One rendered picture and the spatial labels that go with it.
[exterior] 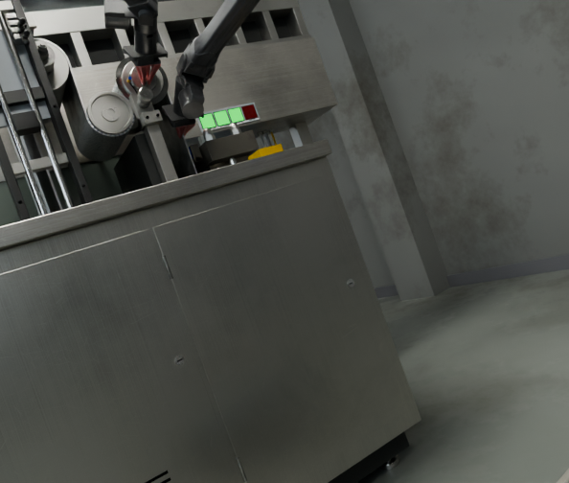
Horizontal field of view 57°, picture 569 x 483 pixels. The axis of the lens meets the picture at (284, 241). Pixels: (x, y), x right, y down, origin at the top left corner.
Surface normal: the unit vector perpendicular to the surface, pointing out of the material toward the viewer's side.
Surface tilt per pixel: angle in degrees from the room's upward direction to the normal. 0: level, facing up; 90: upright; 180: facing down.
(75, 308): 90
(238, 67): 90
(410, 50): 90
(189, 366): 90
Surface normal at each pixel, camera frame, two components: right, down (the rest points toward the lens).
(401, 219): -0.76, 0.28
